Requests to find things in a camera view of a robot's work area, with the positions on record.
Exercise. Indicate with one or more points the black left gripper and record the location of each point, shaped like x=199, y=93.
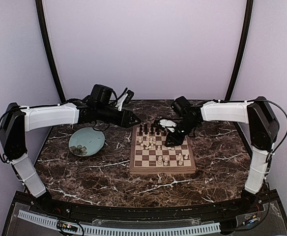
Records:
x=124, y=120

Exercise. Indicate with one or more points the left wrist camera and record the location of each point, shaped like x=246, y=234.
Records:
x=124, y=98

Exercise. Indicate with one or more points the white cable duct strip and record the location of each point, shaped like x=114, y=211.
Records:
x=119, y=228

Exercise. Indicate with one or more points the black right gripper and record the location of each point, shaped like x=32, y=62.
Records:
x=177, y=141

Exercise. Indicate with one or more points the white chess bishop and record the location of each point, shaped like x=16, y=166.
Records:
x=166, y=161

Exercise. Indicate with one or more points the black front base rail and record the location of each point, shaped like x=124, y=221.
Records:
x=224, y=211

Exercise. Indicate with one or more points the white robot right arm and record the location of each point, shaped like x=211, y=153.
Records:
x=257, y=114

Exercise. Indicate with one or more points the white chess king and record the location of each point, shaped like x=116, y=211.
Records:
x=160, y=161

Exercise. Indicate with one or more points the black left frame post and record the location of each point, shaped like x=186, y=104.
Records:
x=48, y=49

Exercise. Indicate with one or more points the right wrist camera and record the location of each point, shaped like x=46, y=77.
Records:
x=165, y=123

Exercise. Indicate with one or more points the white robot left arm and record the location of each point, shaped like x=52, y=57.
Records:
x=18, y=120

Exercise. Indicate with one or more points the wooden chess board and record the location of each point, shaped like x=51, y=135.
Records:
x=147, y=147

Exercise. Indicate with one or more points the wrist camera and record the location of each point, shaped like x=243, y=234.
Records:
x=124, y=98
x=165, y=123

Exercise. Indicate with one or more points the teal ceramic flower plate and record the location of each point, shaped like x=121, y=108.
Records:
x=86, y=142

